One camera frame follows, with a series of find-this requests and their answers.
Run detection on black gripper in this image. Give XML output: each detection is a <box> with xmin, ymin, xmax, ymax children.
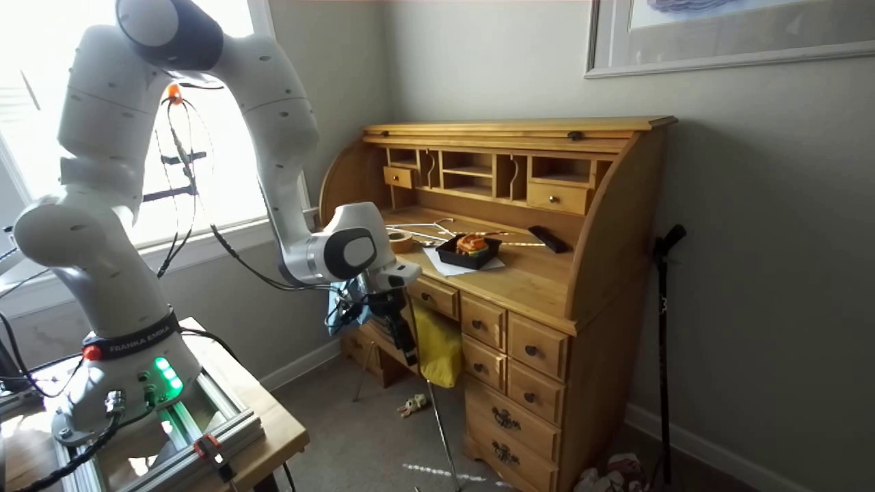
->
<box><xmin>368</xmin><ymin>282</ymin><xmax>424</xmax><ymax>370</ymax></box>

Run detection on wooden two-knob pedestal drawer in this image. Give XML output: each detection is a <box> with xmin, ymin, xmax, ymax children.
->
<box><xmin>459</xmin><ymin>333</ymin><xmax>569</xmax><ymax>427</ymax></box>
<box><xmin>458</xmin><ymin>290</ymin><xmax>574</xmax><ymax>382</ymax></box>

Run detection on wide wooden kneehole drawer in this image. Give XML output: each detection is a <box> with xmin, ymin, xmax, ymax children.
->
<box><xmin>406</xmin><ymin>274</ymin><xmax>463</xmax><ymax>322</ymax></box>

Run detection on small wooden hutch drawer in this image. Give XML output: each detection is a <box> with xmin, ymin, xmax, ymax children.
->
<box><xmin>525</xmin><ymin>178</ymin><xmax>595</xmax><ymax>218</ymax></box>
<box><xmin>380</xmin><ymin>165</ymin><xmax>420</xmax><ymax>192</ymax></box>

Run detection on yellow cloth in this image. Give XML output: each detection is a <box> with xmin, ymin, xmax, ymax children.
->
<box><xmin>407</xmin><ymin>301</ymin><xmax>466</xmax><ymax>394</ymax></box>

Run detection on wooden chair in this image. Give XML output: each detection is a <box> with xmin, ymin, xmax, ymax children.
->
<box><xmin>350</xmin><ymin>309</ymin><xmax>433</xmax><ymax>404</ymax></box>

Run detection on bunny toy figure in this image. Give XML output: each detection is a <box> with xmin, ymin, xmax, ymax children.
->
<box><xmin>395</xmin><ymin>391</ymin><xmax>436</xmax><ymax>424</ymax></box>

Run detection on light blue cloth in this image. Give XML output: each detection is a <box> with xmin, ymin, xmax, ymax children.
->
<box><xmin>320</xmin><ymin>274</ymin><xmax>379</xmax><ymax>338</ymax></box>

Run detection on white paper sheet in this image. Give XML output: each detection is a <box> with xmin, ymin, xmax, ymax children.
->
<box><xmin>421</xmin><ymin>244</ymin><xmax>506</xmax><ymax>279</ymax></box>

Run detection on thin metal rod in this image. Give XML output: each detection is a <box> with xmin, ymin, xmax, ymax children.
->
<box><xmin>424</xmin><ymin>379</ymin><xmax>466</xmax><ymax>492</ymax></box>

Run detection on orange tape roll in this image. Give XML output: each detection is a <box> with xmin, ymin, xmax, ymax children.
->
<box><xmin>387</xmin><ymin>226</ymin><xmax>421</xmax><ymax>255</ymax></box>

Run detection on black tray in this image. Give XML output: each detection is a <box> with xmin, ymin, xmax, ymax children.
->
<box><xmin>436</xmin><ymin>232</ymin><xmax>506</xmax><ymax>274</ymax></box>

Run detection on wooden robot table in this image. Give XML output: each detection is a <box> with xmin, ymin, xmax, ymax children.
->
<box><xmin>0</xmin><ymin>311</ymin><xmax>312</xmax><ymax>492</ymax></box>

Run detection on black remote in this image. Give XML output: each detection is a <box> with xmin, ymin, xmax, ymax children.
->
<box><xmin>529</xmin><ymin>221</ymin><xmax>574</xmax><ymax>256</ymax></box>

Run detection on wooden roll-top desk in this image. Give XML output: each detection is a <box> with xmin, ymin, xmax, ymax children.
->
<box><xmin>317</xmin><ymin>115</ymin><xmax>679</xmax><ymax>492</ymax></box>

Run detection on crumpled red white wrappers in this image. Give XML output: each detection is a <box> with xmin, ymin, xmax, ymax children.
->
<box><xmin>573</xmin><ymin>449</ymin><xmax>651</xmax><ymax>492</ymax></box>

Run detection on bright window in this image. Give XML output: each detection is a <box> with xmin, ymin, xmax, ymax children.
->
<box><xmin>0</xmin><ymin>0</ymin><xmax>277</xmax><ymax>255</ymax></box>

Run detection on white wire hanger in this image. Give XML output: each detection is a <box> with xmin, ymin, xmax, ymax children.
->
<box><xmin>392</xmin><ymin>218</ymin><xmax>459</xmax><ymax>245</ymax></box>

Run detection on wooden drawer with ornate handle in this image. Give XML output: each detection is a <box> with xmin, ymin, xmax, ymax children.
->
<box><xmin>463</xmin><ymin>427</ymin><xmax>562</xmax><ymax>492</ymax></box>
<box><xmin>463</xmin><ymin>382</ymin><xmax>565</xmax><ymax>461</ymax></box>

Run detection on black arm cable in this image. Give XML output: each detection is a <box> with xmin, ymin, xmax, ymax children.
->
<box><xmin>148</xmin><ymin>80</ymin><xmax>310</xmax><ymax>296</ymax></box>

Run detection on aluminium base frame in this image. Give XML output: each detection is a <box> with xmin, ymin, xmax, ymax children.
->
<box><xmin>53</xmin><ymin>367</ymin><xmax>268</xmax><ymax>492</ymax></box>

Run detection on black camera stand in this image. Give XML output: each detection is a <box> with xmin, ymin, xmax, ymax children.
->
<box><xmin>143</xmin><ymin>144</ymin><xmax>212</xmax><ymax>282</ymax></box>

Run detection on framed wall picture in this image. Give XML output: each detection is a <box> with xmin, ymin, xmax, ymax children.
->
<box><xmin>584</xmin><ymin>0</ymin><xmax>875</xmax><ymax>81</ymax></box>

